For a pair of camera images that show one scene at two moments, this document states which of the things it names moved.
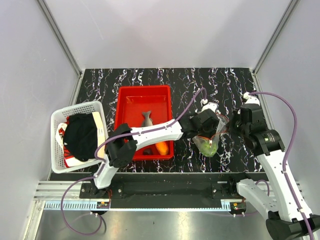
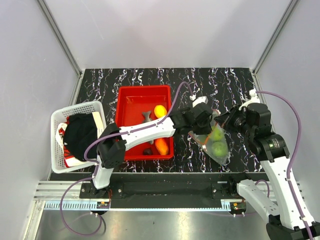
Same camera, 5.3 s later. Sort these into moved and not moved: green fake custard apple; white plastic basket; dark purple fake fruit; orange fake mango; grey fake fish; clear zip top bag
Moved: clear zip top bag; green fake custard apple
Not moved: grey fake fish; white plastic basket; dark purple fake fruit; orange fake mango
